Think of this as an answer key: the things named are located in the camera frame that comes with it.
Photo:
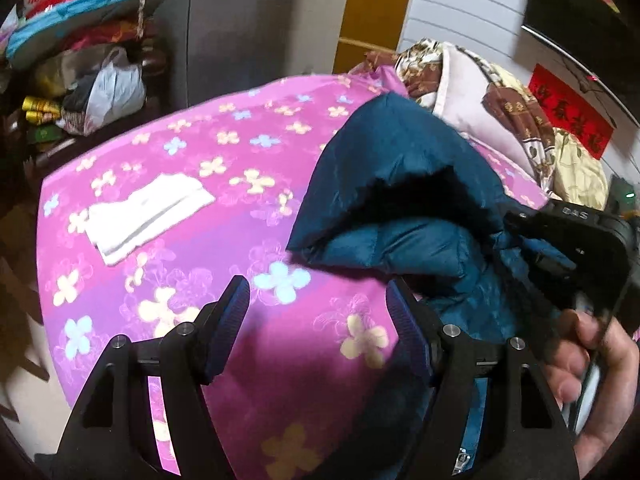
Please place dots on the brown cream floral quilt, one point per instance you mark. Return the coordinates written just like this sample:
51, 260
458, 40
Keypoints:
515, 110

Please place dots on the pink floral bed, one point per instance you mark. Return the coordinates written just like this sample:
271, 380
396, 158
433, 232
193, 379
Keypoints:
225, 160

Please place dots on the yellow wooden door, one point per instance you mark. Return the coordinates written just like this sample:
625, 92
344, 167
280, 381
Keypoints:
370, 5

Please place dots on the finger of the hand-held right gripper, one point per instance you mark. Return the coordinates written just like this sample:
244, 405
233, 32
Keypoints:
525, 224
550, 264

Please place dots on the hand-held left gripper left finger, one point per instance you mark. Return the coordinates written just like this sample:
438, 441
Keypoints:
232, 317

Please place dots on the person's right hand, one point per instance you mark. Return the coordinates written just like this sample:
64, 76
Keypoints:
615, 390

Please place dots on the pale pink pillow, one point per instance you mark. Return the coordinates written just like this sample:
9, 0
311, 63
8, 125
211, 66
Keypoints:
465, 105

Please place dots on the white folded cloth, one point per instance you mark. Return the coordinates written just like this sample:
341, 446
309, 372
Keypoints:
145, 215

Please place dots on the red paper wall banner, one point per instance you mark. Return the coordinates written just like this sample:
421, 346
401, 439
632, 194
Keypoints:
570, 110

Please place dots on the white plastic bag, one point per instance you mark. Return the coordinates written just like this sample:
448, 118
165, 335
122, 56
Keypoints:
117, 90

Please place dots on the teal down jacket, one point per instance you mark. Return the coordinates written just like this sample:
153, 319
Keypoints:
400, 160

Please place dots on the grey wardrobe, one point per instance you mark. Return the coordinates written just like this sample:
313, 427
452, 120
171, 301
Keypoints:
250, 20

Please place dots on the black wall television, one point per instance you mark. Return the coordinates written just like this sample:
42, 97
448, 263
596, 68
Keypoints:
575, 15

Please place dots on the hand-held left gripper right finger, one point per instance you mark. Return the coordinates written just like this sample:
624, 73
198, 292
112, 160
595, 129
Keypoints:
407, 322

